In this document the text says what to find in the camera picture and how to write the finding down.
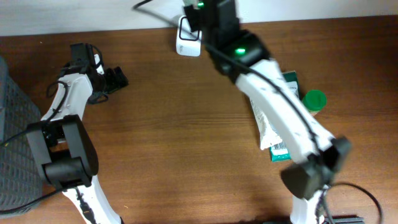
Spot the white cream tube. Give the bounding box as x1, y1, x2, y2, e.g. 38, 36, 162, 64
249, 99, 282, 150

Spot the green glove package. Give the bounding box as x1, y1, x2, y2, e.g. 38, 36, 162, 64
269, 71, 300, 162

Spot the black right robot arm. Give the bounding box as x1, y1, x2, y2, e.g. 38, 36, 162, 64
183, 0, 352, 223

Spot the green lid jar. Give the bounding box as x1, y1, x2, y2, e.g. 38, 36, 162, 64
302, 90, 327, 116

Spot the white barcode scanner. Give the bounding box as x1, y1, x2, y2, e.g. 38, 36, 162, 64
176, 16, 202, 57

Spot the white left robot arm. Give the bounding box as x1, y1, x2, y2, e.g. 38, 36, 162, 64
27, 67, 128, 223

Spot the grey plastic basket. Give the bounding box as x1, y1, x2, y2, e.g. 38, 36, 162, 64
1, 58, 42, 210

